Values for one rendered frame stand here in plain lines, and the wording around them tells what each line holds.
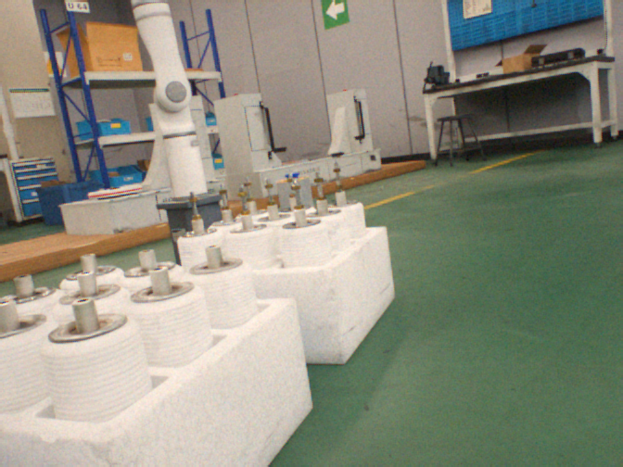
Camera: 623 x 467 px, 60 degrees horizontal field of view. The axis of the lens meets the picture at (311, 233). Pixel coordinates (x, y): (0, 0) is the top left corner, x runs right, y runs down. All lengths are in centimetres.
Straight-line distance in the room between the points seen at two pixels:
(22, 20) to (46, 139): 141
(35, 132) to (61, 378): 693
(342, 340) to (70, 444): 57
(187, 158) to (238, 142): 237
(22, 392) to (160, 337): 15
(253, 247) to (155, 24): 72
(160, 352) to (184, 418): 9
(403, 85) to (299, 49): 169
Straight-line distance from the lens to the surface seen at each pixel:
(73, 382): 57
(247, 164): 383
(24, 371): 65
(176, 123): 154
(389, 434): 79
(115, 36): 652
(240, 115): 383
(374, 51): 702
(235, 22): 863
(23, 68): 758
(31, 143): 742
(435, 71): 565
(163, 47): 153
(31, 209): 650
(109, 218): 308
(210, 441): 64
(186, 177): 151
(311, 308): 99
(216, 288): 73
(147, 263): 83
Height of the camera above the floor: 40
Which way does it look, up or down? 9 degrees down
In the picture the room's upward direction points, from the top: 9 degrees counter-clockwise
